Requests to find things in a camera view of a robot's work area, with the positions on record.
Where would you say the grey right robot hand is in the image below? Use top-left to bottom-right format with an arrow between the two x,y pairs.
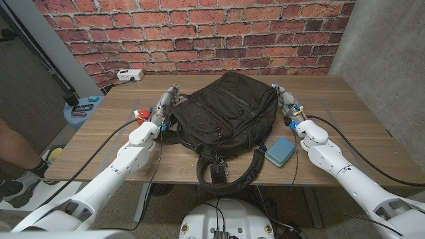
272,83 -> 307,127

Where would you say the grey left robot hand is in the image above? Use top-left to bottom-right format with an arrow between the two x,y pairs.
149,84 -> 183,126

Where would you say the black backpack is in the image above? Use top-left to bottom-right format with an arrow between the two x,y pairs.
151,71 -> 280,197

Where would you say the white power strip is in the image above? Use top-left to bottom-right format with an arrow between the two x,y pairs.
116,68 -> 145,82

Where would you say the teal sponge block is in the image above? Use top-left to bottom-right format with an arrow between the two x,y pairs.
264,136 -> 297,168

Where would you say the red brick printed backdrop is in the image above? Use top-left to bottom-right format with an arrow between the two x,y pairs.
33,0 -> 356,89

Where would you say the blue round stool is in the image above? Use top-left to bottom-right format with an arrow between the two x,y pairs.
62,96 -> 106,131

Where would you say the black round floor fan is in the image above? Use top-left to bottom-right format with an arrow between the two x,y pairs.
151,183 -> 175,197

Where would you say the black luggage tag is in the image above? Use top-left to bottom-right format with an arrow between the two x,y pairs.
209,164 -> 228,185

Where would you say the black cylinder cup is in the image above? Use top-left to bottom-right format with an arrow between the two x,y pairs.
62,92 -> 80,108

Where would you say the grey table leg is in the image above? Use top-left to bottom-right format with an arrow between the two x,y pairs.
303,186 -> 325,229
133,183 -> 152,223

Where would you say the yellow round object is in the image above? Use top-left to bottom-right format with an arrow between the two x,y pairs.
46,145 -> 66,167

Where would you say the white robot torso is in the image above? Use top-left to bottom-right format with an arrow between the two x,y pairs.
178,198 -> 276,239

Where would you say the white floor platform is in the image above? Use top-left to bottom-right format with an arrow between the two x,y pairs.
0,181 -> 84,213

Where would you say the person's bare leg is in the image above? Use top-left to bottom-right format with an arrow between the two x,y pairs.
0,118 -> 50,177

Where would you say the grey sneaker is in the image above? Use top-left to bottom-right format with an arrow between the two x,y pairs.
0,171 -> 50,208

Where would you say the black power strip cord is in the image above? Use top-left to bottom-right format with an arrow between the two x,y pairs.
102,76 -> 135,90

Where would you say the thin black right arm wire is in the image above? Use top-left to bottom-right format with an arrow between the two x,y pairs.
291,129 -> 299,187

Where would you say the thin black arm wire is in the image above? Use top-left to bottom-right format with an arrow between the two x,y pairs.
291,129 -> 299,187
99,129 -> 164,232

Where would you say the thin black left arm wire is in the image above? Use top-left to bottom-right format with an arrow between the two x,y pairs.
99,129 -> 164,232

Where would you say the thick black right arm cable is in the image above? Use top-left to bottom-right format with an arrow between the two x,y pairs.
305,114 -> 425,188

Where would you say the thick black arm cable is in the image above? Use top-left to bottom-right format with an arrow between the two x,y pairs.
38,118 -> 142,208
305,114 -> 425,188

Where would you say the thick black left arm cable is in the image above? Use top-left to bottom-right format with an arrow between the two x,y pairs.
38,118 -> 142,208

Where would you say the grey door frame post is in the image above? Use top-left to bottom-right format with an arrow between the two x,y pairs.
5,0 -> 104,97

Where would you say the black door handle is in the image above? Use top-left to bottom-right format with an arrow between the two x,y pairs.
0,29 -> 17,42

